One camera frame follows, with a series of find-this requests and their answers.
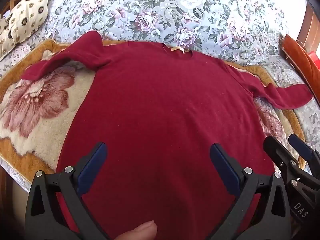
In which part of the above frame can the red box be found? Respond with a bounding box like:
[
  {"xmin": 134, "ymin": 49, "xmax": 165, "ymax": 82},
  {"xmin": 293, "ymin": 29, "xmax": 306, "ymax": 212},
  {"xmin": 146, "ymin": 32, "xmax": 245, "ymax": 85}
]
[{"xmin": 308, "ymin": 51, "xmax": 320, "ymax": 69}]

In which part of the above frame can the brown velvet cushion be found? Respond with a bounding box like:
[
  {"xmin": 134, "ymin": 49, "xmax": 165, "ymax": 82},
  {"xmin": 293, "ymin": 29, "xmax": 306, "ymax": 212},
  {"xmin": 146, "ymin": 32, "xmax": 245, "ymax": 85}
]
[{"xmin": 279, "ymin": 34, "xmax": 320, "ymax": 98}]

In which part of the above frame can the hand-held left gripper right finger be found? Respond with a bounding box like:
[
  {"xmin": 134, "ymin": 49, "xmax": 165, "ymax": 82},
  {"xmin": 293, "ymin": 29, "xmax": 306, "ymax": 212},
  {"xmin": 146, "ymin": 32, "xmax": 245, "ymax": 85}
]
[{"xmin": 205, "ymin": 143, "xmax": 292, "ymax": 240}]

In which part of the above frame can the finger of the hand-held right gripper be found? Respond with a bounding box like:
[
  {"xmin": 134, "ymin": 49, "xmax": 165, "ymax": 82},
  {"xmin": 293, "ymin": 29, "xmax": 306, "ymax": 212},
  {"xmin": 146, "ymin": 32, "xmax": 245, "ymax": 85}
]
[
  {"xmin": 289, "ymin": 134, "xmax": 320, "ymax": 178},
  {"xmin": 263, "ymin": 136, "xmax": 300, "ymax": 180}
]

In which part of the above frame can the floral bedsheet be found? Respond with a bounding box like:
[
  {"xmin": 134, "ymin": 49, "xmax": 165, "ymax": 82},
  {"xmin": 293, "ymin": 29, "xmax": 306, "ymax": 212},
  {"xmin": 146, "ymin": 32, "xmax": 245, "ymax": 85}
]
[{"xmin": 0, "ymin": 0, "xmax": 320, "ymax": 188}]

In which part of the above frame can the beige floral fleece blanket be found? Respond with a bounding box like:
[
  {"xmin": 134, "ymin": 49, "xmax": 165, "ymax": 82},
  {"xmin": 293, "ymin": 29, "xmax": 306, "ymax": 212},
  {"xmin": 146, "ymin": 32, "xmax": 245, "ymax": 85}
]
[{"xmin": 0, "ymin": 39, "xmax": 307, "ymax": 183}]

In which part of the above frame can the person's left hand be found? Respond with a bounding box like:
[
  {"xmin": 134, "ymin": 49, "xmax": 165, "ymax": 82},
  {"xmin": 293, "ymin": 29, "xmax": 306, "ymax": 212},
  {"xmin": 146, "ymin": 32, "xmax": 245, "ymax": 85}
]
[{"xmin": 116, "ymin": 220, "xmax": 158, "ymax": 240}]

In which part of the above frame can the cream medallion print pillow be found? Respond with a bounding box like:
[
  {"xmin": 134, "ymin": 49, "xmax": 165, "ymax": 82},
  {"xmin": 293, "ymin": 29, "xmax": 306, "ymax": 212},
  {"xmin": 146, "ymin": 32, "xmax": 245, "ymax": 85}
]
[
  {"xmin": 8, "ymin": 0, "xmax": 48, "ymax": 44},
  {"xmin": 0, "ymin": 17, "xmax": 17, "ymax": 60}
]

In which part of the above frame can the dark red sweater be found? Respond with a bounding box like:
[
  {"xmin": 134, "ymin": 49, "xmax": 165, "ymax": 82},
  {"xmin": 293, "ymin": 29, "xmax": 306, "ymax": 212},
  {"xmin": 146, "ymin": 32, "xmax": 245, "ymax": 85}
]
[{"xmin": 20, "ymin": 31, "xmax": 313, "ymax": 240}]

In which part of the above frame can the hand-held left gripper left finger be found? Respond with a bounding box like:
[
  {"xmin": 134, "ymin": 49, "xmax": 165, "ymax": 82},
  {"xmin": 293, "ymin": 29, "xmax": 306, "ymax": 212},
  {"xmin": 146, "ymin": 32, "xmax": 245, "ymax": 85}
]
[{"xmin": 24, "ymin": 142, "xmax": 110, "ymax": 240}]

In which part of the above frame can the brown wooden furniture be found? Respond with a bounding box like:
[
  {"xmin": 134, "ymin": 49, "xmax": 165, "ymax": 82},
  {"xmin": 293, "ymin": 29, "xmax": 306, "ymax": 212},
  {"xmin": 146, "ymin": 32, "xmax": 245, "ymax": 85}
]
[{"xmin": 305, "ymin": 5, "xmax": 320, "ymax": 53}]

